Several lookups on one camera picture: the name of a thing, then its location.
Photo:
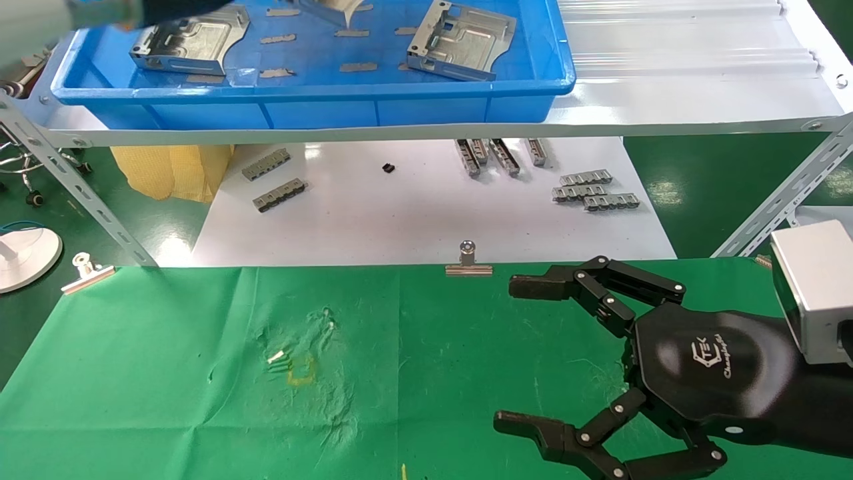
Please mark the perforated steel shelf brace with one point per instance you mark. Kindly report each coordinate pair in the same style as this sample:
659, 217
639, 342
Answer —
786, 200
80, 193

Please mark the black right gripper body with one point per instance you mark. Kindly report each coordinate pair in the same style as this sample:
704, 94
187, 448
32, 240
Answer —
713, 366

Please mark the yellow mesh bag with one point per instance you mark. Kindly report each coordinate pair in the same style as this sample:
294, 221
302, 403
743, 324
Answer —
173, 170

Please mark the white metal shelf board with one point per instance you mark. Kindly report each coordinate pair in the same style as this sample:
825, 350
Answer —
666, 80

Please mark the chrome wheeled stool base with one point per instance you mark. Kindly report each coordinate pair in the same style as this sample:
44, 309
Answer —
26, 163

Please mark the white round stand base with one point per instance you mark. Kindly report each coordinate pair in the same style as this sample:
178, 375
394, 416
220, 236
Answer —
33, 256

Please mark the right grey connector strips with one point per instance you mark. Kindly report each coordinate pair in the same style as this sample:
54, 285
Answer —
612, 202

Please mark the grey tape strip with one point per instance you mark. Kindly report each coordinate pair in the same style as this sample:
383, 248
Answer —
283, 11
276, 73
358, 66
352, 32
278, 38
206, 78
405, 30

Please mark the blue plastic tray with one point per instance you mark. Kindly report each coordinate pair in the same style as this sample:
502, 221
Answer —
333, 110

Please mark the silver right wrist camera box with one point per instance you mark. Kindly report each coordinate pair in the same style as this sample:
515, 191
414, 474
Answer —
816, 286

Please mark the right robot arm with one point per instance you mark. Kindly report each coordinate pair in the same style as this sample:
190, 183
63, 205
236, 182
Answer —
826, 400

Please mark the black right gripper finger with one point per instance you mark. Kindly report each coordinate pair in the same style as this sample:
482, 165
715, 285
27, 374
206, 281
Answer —
540, 286
540, 433

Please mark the small white scrap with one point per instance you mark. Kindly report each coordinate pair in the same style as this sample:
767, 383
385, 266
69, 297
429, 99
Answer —
276, 357

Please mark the stamped grey metal bracket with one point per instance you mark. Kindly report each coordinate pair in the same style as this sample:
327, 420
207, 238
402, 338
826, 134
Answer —
466, 43
336, 10
193, 43

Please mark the green cloth mat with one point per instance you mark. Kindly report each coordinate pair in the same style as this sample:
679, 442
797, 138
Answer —
200, 400

